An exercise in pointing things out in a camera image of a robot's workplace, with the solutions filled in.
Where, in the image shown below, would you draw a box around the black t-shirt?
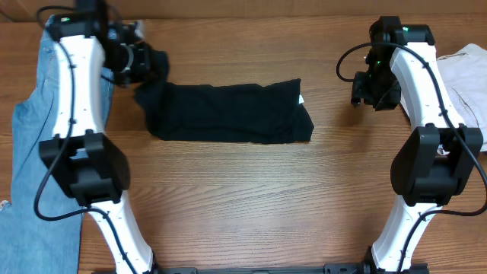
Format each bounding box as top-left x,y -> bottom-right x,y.
134,51 -> 314,144

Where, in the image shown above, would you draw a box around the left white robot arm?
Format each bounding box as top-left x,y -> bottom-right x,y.
33,0 -> 163,274

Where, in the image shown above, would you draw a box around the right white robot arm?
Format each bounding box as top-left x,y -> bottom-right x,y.
351,16 -> 483,273

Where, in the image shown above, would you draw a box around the beige cargo shorts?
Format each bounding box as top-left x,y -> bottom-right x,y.
437,43 -> 486,152

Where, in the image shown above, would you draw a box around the blue denim jeans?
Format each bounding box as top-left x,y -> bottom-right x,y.
0,14 -> 115,274

